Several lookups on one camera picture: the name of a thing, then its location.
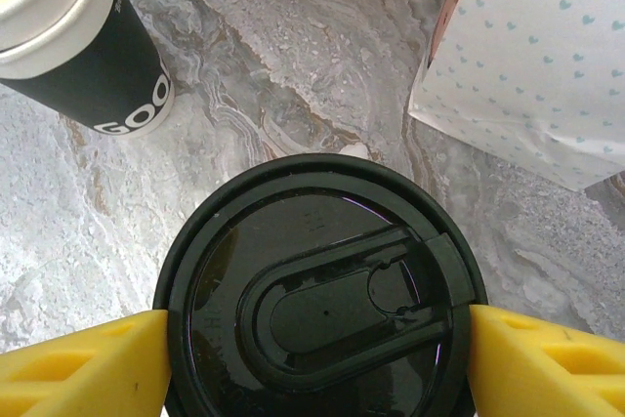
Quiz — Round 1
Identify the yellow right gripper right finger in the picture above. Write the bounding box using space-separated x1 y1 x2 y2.
467 303 625 417

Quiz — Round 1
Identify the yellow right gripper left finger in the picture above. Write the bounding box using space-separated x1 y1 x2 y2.
0 308 173 417

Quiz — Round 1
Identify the white paper bag with handles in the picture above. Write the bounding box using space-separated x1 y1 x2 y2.
407 0 625 192

